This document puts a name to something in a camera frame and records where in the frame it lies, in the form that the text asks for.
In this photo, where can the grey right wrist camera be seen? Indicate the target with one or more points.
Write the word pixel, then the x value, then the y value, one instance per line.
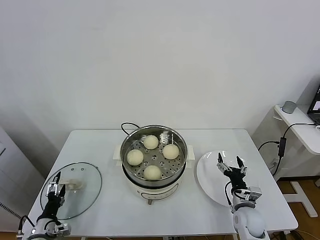
pixel 255 193

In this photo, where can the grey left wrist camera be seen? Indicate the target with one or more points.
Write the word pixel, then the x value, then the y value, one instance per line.
pixel 62 228

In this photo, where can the white side desk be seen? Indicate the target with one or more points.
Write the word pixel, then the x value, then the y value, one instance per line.
pixel 302 140

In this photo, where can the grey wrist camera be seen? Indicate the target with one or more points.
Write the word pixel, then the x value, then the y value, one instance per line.
pixel 62 228
pixel 255 193

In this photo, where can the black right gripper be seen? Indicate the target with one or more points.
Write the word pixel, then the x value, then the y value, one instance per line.
pixel 237 178

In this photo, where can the white steamed baozi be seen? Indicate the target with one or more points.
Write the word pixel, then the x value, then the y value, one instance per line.
pixel 171 151
pixel 135 157
pixel 152 173
pixel 150 142

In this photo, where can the round glass pot lid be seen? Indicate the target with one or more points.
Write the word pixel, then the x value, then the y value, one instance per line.
pixel 82 195

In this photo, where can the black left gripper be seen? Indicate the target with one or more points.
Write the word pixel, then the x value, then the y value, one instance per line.
pixel 51 203

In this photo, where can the large white plate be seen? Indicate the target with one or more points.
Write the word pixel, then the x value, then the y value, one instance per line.
pixel 207 180

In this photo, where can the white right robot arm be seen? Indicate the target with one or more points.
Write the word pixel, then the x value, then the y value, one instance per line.
pixel 247 220

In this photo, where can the perforated steel steamer basket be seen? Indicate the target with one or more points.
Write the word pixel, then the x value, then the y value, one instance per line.
pixel 172 166

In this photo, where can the grey cylindrical speaker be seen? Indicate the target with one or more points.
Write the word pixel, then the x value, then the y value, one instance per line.
pixel 288 107

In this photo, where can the white cabinet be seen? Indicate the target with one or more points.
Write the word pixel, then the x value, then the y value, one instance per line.
pixel 15 170

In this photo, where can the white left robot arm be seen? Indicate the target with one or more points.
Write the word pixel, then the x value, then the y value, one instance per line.
pixel 41 226

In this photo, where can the black laptop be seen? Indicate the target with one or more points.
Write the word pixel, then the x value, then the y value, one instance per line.
pixel 315 110

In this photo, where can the cream electric cooking pot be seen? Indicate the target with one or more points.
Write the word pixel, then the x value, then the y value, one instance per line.
pixel 155 193

